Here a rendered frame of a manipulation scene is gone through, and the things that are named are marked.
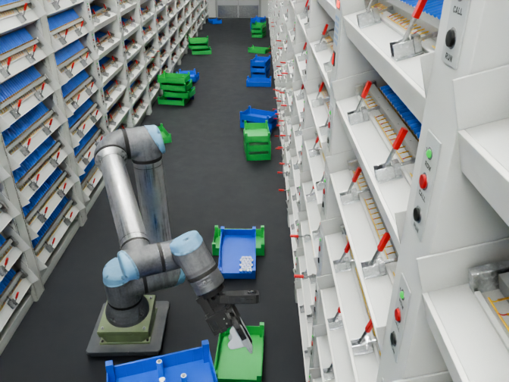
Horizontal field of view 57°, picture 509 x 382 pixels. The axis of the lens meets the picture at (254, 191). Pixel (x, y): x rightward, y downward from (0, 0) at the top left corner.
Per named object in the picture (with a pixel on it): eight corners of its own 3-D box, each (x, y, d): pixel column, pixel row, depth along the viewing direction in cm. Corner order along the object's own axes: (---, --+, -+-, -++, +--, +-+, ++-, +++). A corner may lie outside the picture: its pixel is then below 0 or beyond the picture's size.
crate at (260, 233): (212, 255, 273) (211, 244, 270) (215, 236, 291) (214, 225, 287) (264, 255, 273) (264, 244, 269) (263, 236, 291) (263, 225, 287)
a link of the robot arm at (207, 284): (218, 263, 138) (217, 271, 128) (226, 277, 138) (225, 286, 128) (191, 277, 138) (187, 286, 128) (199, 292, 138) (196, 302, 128)
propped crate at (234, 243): (255, 279, 255) (255, 270, 249) (218, 278, 255) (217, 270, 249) (255, 235, 275) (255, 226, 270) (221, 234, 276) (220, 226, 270)
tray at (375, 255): (385, 371, 74) (370, 306, 68) (332, 187, 127) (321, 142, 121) (520, 345, 71) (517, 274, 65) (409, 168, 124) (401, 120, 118)
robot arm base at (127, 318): (104, 330, 203) (101, 314, 198) (106, 299, 219) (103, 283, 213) (150, 324, 207) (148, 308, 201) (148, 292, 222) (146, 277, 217)
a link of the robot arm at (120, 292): (104, 288, 211) (98, 258, 201) (142, 278, 216) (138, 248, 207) (109, 312, 199) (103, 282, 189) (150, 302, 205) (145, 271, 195)
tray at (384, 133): (404, 270, 64) (388, 184, 58) (339, 117, 118) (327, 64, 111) (561, 236, 61) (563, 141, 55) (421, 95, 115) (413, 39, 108)
